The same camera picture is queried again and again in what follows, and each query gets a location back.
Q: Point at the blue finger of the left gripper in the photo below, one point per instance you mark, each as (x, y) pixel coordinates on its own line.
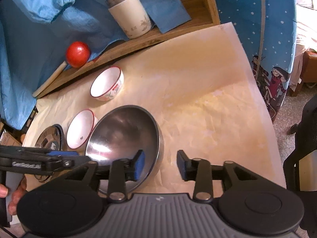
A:
(62, 153)

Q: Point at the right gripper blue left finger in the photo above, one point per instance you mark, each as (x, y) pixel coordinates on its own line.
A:
(122, 171)

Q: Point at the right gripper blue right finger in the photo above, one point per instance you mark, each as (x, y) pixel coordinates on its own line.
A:
(197, 170)

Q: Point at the dark steel plate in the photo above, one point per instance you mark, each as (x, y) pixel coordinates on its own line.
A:
(52, 138)

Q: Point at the deep steel bowl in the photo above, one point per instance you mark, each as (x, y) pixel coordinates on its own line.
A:
(120, 134)

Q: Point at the white ceramic bowl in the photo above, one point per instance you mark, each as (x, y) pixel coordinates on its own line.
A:
(108, 84)
(80, 129)

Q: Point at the person's left hand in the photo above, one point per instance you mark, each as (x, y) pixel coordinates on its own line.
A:
(16, 195)

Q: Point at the lower cardboard box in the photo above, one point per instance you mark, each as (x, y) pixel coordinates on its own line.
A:
(7, 139)

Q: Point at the black plastic crate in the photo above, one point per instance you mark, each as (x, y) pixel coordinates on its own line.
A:
(29, 120)

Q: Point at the cream paper table cover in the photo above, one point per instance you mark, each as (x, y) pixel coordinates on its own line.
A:
(200, 89)

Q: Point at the white rolling pin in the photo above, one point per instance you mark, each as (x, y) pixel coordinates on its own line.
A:
(47, 83)

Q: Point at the red tomato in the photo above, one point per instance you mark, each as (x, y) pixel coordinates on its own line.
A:
(77, 54)

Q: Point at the black mesh office chair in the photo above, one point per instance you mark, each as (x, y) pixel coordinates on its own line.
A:
(300, 166)

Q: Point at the light blue hanging coat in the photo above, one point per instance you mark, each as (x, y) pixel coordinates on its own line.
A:
(35, 35)

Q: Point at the wooden stool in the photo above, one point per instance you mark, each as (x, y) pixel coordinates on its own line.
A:
(308, 72)

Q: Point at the white thermos cup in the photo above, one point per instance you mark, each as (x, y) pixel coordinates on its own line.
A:
(130, 16)

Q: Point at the blue dotted tent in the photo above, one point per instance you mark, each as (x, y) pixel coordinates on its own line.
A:
(267, 31)

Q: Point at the wooden shelf tray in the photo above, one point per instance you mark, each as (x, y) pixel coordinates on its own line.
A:
(203, 13)

